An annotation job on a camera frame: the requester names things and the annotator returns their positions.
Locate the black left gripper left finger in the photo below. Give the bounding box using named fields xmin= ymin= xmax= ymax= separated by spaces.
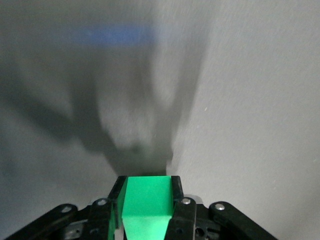
xmin=4 ymin=175 xmax=129 ymax=240

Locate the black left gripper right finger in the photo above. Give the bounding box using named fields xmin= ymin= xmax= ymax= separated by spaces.
xmin=165 ymin=175 xmax=276 ymax=240

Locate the green cube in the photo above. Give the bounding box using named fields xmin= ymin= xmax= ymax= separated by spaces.
xmin=107 ymin=175 xmax=175 ymax=240

